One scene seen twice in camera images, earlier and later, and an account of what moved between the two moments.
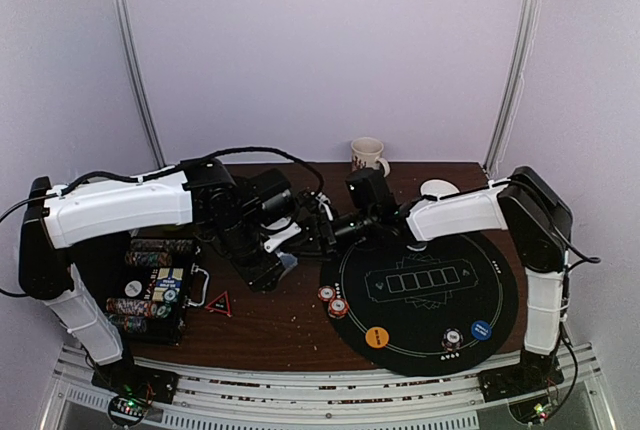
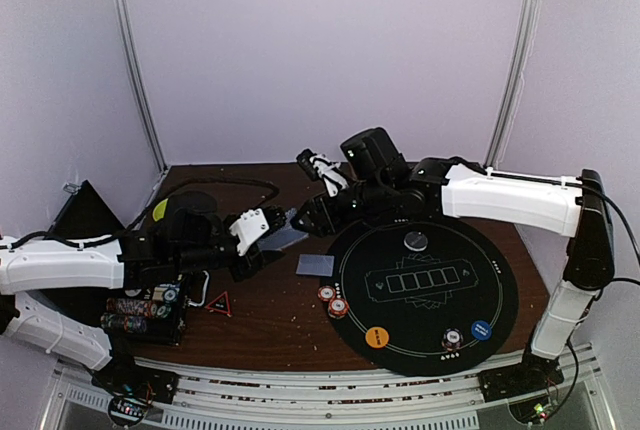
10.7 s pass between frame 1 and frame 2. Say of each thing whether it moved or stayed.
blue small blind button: stayed
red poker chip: stayed
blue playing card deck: moved
